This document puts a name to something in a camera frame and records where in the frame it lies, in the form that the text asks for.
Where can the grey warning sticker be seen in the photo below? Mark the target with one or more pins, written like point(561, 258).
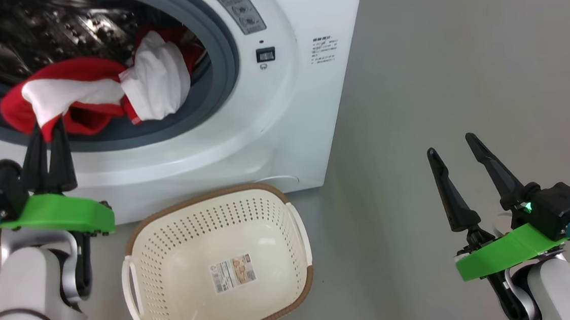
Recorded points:
point(235, 6)

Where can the white front-load washing machine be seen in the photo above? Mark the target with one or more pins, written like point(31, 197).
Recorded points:
point(283, 7)

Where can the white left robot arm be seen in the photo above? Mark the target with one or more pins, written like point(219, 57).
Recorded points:
point(26, 297)

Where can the paper basket label sticker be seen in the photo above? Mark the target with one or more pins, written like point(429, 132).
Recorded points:
point(233, 273)

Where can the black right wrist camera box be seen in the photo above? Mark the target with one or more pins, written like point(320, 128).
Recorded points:
point(556, 207)

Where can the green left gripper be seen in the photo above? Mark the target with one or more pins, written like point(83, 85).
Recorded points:
point(60, 213)

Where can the red and white garment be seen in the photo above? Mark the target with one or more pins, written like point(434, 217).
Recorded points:
point(156, 78)

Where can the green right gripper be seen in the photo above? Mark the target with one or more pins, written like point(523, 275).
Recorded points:
point(506, 252)

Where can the cream perforated laundry basket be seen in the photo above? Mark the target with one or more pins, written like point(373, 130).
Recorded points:
point(182, 270)

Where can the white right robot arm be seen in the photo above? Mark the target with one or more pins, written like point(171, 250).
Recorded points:
point(565, 290)

